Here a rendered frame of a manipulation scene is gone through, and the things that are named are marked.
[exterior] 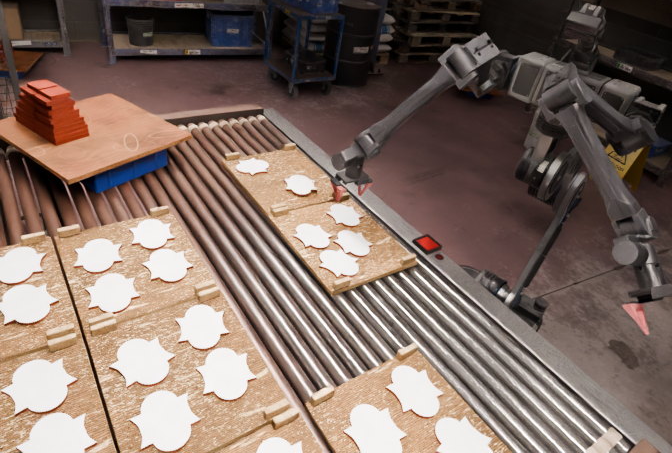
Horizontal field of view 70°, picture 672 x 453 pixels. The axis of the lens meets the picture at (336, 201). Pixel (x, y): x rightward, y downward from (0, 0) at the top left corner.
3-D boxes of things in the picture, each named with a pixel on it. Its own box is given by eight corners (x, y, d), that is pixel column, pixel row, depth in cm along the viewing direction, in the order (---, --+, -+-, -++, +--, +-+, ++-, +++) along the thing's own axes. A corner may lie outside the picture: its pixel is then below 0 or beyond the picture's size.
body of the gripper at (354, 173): (369, 181, 167) (372, 163, 163) (345, 186, 162) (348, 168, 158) (358, 172, 171) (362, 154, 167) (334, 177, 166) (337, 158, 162)
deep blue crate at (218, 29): (243, 37, 608) (245, 7, 587) (252, 47, 578) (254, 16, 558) (203, 36, 586) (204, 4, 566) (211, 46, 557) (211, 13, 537)
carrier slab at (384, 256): (348, 199, 187) (349, 196, 186) (417, 264, 160) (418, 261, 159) (268, 219, 168) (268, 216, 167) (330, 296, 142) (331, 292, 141)
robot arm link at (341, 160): (383, 150, 155) (368, 128, 156) (361, 159, 147) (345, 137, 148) (363, 168, 164) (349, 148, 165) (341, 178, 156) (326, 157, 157)
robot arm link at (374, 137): (482, 73, 136) (460, 44, 137) (477, 73, 131) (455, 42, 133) (375, 159, 159) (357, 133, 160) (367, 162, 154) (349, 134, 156)
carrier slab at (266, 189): (295, 150, 214) (295, 147, 213) (347, 198, 188) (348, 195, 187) (221, 163, 195) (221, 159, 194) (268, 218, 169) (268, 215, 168)
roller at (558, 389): (262, 122, 243) (263, 113, 240) (625, 452, 119) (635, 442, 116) (254, 123, 240) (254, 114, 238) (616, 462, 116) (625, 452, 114)
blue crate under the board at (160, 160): (119, 136, 199) (117, 114, 194) (170, 165, 187) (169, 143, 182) (45, 161, 177) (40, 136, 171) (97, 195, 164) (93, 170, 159)
